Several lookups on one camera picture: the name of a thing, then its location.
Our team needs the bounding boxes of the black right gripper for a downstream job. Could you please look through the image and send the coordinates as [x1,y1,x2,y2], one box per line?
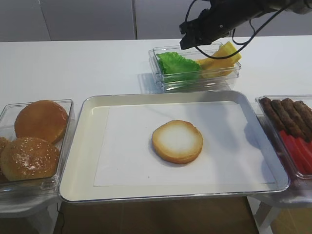
[179,0,264,49]

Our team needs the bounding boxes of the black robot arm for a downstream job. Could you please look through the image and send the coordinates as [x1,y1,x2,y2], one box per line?
[179,0,312,50]

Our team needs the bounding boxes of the green lettuce stack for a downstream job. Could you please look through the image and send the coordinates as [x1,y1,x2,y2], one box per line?
[157,52,201,83]

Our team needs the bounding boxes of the clear lettuce cheese container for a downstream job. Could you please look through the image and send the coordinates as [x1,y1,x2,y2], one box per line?
[149,42,241,93]

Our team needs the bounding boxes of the yellow cheese slices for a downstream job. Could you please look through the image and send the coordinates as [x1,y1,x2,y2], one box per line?
[196,41,241,78]

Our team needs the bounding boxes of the bottom bun half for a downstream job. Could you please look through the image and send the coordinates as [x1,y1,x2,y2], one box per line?
[152,120,203,164]

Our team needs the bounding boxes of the silver metal tray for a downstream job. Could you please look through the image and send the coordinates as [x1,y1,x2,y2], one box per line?
[59,90,290,202]

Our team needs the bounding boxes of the brown meat patty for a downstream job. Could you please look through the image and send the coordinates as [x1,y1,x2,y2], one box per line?
[281,98,312,142]
[259,97,286,131]
[272,99,296,138]
[293,100,312,129]

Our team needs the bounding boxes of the white paper sheet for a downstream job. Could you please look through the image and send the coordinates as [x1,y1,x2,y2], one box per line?
[94,101,275,186]

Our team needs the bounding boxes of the clear patty tomato container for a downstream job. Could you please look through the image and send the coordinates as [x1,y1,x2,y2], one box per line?
[255,95,312,190]

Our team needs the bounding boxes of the red tomato slice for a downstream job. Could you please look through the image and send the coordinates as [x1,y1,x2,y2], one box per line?
[279,130,306,173]
[305,142,312,155]
[290,136,311,175]
[295,138,312,174]

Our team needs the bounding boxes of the plain brown bun top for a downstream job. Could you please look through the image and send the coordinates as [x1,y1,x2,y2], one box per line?
[14,100,68,144]

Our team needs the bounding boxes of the clear bun container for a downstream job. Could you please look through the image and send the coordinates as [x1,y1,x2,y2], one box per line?
[0,99,75,196]

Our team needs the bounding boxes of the sesame bun right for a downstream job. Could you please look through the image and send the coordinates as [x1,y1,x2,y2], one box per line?
[0,137,60,181]

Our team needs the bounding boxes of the sesame bun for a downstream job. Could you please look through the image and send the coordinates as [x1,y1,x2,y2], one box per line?
[0,137,60,181]
[0,136,10,155]

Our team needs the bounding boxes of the sesame bun left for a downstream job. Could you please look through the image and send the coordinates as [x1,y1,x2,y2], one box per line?
[0,136,10,155]

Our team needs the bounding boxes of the black camera cable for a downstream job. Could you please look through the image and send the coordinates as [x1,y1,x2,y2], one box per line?
[183,0,297,60]

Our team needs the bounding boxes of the black floor cable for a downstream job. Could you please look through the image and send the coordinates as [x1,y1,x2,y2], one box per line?
[55,201,64,234]

